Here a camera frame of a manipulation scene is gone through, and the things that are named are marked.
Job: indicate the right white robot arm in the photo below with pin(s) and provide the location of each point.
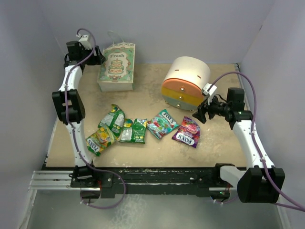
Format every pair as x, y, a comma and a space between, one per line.
258, 183

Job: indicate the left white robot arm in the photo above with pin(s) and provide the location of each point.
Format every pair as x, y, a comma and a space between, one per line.
70, 108

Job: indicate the purple Fox's berries packet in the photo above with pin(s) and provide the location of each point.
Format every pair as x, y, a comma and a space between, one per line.
188, 132

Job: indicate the teal mint blossom Fox's packet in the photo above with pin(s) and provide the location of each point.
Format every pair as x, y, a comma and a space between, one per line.
162, 124

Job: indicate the green Fox's back-side packet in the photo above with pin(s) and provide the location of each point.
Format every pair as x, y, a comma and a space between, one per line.
114, 120

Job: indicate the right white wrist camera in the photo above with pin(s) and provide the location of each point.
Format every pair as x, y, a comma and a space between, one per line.
209, 90

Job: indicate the green spring tea Fox's packet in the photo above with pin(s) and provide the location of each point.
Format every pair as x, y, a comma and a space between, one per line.
100, 140

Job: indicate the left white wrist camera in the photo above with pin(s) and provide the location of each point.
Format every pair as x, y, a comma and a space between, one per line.
84, 40

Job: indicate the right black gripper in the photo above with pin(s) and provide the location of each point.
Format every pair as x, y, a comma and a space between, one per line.
200, 114

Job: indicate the cream round drawer cabinet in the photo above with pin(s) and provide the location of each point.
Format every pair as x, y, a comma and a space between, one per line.
183, 84

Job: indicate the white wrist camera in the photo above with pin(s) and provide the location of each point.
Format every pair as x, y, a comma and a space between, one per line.
84, 40
209, 90

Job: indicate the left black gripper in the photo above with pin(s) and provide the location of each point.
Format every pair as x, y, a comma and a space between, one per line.
99, 59

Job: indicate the green cake paper bag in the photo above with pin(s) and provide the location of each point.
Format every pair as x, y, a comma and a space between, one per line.
117, 72

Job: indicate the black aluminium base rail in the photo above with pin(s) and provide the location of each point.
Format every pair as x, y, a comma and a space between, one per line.
112, 181

